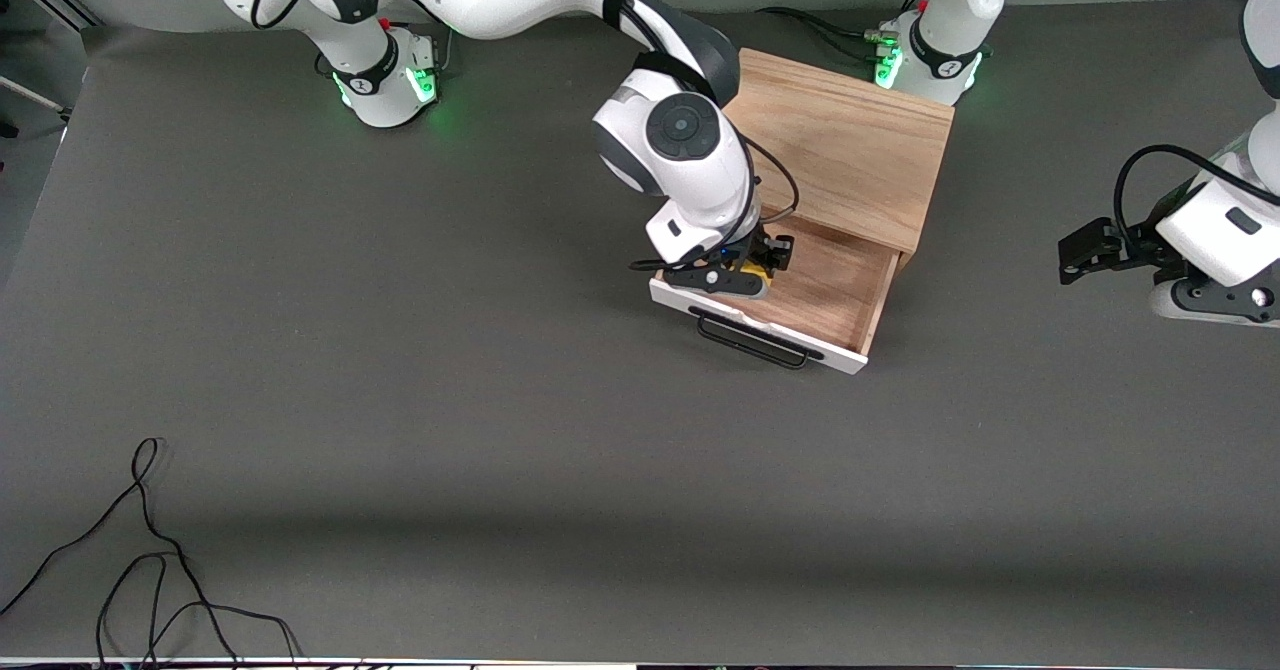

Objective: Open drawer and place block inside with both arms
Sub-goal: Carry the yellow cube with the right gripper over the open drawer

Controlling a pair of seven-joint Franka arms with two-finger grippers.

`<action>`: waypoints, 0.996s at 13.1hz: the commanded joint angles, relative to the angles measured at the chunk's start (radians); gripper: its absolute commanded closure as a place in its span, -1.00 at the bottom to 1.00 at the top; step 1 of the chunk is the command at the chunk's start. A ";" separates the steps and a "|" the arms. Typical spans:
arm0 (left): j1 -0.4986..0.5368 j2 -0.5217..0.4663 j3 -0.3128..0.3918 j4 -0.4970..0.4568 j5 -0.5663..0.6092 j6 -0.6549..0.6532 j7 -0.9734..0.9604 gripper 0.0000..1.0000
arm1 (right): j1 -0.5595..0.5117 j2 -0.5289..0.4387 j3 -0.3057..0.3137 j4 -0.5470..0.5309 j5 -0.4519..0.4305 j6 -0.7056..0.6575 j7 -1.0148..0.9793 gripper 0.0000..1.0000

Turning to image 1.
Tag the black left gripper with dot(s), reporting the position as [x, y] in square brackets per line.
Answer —
[1137, 242]

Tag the wooden drawer cabinet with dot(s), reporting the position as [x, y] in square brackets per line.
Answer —
[850, 140]

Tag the white-fronted wooden drawer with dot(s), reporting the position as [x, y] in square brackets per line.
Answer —
[820, 290]

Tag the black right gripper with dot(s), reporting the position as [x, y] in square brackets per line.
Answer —
[770, 248]

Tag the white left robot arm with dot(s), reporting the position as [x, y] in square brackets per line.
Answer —
[955, 10]

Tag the yellow cube block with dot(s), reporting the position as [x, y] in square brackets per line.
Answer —
[757, 270]

